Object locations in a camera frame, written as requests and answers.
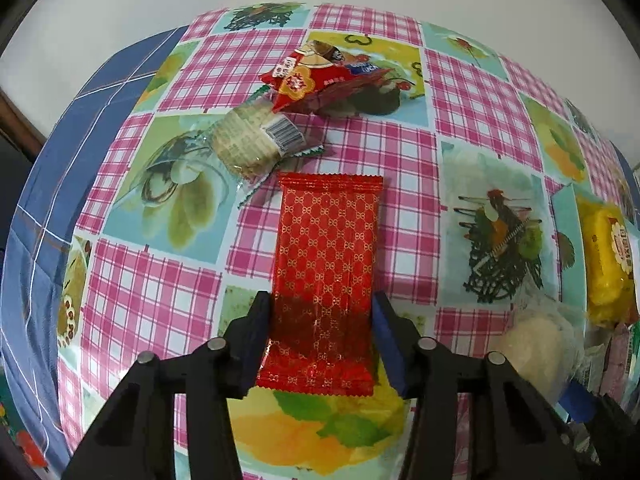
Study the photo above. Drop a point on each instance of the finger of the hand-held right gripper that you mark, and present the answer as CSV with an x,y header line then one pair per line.
x,y
580,402

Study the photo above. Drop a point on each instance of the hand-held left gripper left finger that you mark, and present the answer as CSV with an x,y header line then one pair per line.
x,y
255,342

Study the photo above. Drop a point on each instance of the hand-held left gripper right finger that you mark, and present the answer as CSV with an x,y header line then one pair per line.
x,y
390,347

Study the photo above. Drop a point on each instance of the red gold patterned snack packet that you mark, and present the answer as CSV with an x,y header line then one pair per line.
x,y
325,240

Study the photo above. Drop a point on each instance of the pink snack packet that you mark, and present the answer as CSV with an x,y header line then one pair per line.
x,y
620,360

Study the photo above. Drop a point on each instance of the clear packet with white bun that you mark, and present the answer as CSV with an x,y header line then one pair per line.
x,y
530,345

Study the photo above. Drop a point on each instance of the yellow bread packet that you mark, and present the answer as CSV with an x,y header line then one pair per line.
x,y
607,260

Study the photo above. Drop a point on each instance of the clear packet with round cake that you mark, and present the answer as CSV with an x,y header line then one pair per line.
x,y
245,140

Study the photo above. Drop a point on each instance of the pink checkered fruit tablecloth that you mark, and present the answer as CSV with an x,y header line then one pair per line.
x,y
475,110

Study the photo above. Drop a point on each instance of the red floral cloth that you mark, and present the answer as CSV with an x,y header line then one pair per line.
x,y
20,435

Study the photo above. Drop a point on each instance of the blue plaid cloth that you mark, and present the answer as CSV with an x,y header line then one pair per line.
x,y
45,185

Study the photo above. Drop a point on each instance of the red triangular snack packet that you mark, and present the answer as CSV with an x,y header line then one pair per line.
x,y
310,80

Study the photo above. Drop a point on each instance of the dark wooden furniture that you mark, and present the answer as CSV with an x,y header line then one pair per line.
x,y
20,130

